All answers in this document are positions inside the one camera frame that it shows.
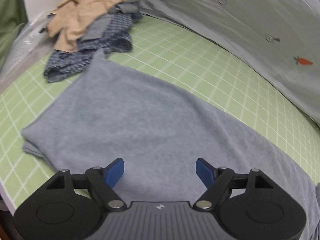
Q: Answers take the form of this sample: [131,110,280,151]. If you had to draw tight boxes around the green grid cutting mat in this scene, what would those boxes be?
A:
[1,16,319,212]

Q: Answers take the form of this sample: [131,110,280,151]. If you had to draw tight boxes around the grey garment in pile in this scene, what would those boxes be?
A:
[79,0,143,42]

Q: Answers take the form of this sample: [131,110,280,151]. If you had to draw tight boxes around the clear plastic bag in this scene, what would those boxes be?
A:
[1,12,54,91]

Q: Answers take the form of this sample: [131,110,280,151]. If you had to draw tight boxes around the blue plaid shirt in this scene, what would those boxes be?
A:
[43,14,133,83]

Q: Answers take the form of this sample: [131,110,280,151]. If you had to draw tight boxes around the green fabric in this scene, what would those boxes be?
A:
[1,0,28,68]

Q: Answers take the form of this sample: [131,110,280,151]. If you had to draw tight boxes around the grey sweatpants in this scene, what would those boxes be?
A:
[22,56,319,239]

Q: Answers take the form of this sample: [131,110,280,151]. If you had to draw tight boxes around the beige garment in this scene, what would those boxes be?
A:
[47,0,128,53]

